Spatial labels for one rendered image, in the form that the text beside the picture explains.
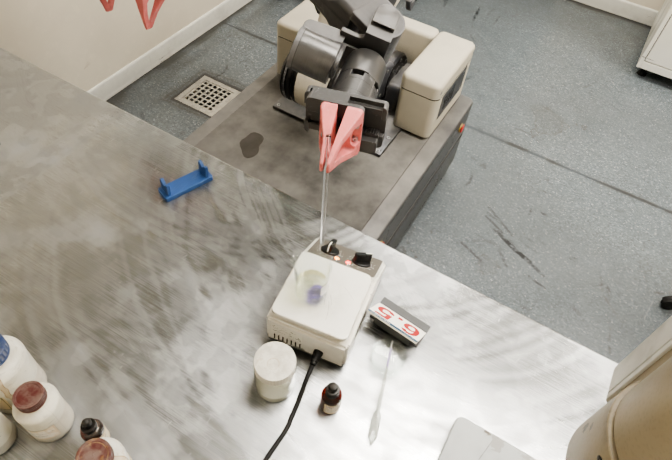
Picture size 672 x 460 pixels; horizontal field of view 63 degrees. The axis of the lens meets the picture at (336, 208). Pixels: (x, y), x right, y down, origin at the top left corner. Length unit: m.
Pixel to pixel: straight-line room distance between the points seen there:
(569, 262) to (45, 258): 1.67
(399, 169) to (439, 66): 0.33
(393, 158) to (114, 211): 0.92
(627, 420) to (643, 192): 2.17
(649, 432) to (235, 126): 1.56
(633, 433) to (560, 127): 2.32
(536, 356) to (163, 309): 0.60
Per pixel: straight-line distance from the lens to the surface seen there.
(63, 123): 1.28
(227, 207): 1.04
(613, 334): 2.03
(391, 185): 1.63
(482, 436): 0.87
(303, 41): 0.74
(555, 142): 2.56
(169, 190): 1.06
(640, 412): 0.38
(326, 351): 0.84
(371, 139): 0.68
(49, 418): 0.83
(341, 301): 0.83
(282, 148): 1.70
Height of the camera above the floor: 1.55
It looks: 50 degrees down
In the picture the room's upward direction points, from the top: 7 degrees clockwise
